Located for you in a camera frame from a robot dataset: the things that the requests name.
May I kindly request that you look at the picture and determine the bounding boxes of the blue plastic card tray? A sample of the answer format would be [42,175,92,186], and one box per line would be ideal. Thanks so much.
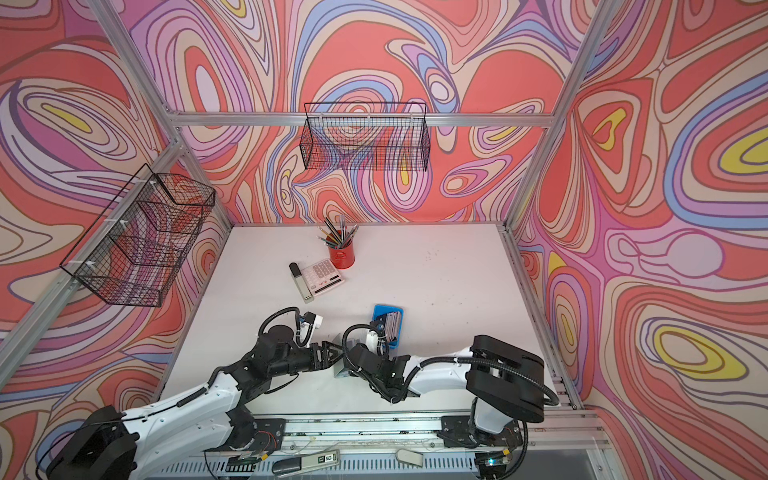
[371,304,404,350]

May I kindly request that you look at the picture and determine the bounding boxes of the black wire basket back wall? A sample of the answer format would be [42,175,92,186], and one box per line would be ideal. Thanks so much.
[299,101,431,172]

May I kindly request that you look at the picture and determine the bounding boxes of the grey remote device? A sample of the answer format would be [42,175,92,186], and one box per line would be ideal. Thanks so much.
[271,449,340,478]

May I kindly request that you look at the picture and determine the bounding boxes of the small grey oval object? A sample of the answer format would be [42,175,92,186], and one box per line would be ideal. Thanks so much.
[395,449,425,468]

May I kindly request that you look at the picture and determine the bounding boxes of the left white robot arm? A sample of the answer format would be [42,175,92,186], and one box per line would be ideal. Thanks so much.
[36,325,343,479]

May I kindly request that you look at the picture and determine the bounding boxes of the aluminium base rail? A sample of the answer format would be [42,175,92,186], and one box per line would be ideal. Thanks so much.
[119,410,607,457]

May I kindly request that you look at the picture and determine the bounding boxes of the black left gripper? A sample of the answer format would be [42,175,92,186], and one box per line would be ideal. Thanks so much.
[268,343,350,381]

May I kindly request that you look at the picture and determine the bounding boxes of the stack of credit cards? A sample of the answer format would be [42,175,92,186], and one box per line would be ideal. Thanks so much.
[377,311,402,344]

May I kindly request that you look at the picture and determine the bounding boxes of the green card holder wallet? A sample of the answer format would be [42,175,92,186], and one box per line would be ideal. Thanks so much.
[333,358,351,378]

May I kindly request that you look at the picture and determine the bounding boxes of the pens and pencils bunch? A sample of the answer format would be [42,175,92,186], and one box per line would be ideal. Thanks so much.
[321,217,359,250]

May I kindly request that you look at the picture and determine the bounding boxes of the grey stapler black tip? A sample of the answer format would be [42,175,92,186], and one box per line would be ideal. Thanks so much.
[289,262,314,303]

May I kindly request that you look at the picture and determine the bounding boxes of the pink calculator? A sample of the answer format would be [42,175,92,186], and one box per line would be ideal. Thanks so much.
[300,259,345,296]

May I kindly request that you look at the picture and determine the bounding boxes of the black wire basket wall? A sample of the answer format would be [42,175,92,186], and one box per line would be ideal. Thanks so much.
[299,101,431,172]
[59,164,216,307]

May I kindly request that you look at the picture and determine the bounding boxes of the black wire basket left wall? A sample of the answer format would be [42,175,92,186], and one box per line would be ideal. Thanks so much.
[59,164,216,307]

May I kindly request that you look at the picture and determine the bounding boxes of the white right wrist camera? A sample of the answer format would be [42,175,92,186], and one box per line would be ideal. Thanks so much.
[365,331,388,356]

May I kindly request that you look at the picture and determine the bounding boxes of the red metal pen cup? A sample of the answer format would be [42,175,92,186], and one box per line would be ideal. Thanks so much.
[328,241,355,270]

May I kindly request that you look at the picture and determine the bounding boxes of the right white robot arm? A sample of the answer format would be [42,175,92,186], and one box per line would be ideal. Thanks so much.
[343,335,560,435]

